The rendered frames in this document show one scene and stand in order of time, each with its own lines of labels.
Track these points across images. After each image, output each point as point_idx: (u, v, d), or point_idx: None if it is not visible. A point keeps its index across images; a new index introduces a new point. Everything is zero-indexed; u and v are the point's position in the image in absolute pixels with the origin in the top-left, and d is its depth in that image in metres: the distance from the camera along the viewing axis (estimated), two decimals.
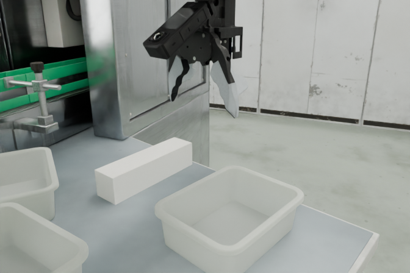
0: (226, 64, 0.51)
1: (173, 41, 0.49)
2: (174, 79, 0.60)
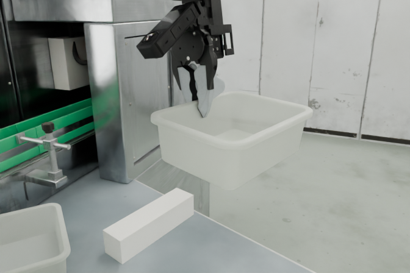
0: (212, 73, 0.54)
1: (166, 39, 0.50)
2: (188, 90, 0.58)
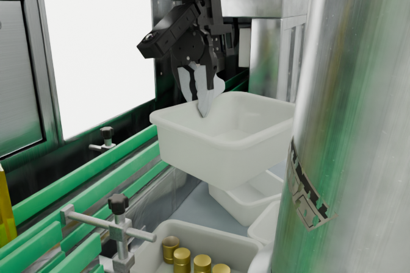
0: (212, 73, 0.54)
1: (166, 39, 0.50)
2: (188, 90, 0.58)
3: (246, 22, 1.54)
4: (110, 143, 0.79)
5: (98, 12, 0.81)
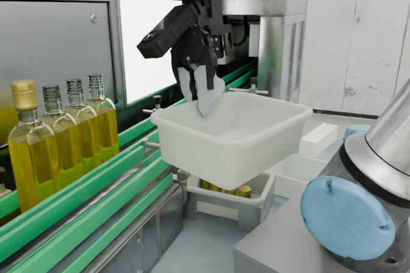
0: (212, 73, 0.54)
1: (166, 39, 0.50)
2: (188, 90, 0.58)
3: (254, 20, 1.82)
4: (159, 107, 1.07)
5: (149, 11, 1.09)
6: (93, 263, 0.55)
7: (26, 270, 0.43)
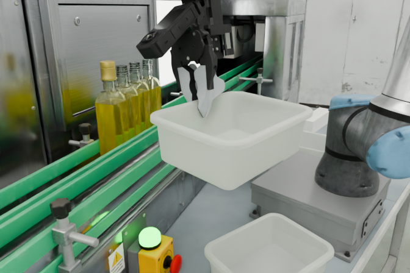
0: (212, 73, 0.54)
1: (165, 39, 0.50)
2: (188, 90, 0.58)
3: (258, 19, 2.07)
4: None
5: None
6: (155, 187, 0.80)
7: (124, 178, 0.67)
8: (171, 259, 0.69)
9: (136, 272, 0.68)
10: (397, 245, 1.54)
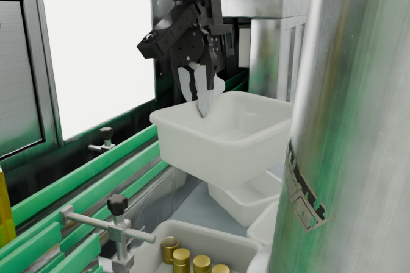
0: (212, 73, 0.54)
1: (166, 39, 0.50)
2: (188, 90, 0.58)
3: (246, 22, 1.54)
4: (110, 144, 0.79)
5: (97, 13, 0.81)
6: None
7: None
8: None
9: None
10: None
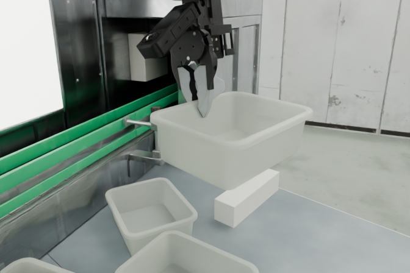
0: (212, 73, 0.54)
1: (166, 39, 0.50)
2: (188, 90, 0.58)
3: None
4: None
5: None
6: None
7: None
8: None
9: None
10: None
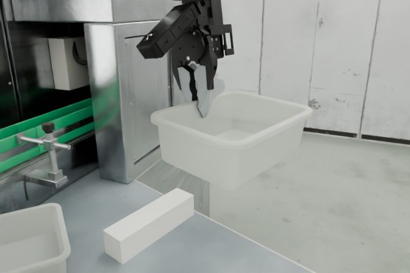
0: (212, 73, 0.54)
1: (166, 39, 0.50)
2: (188, 90, 0.58)
3: None
4: None
5: None
6: None
7: None
8: None
9: None
10: None
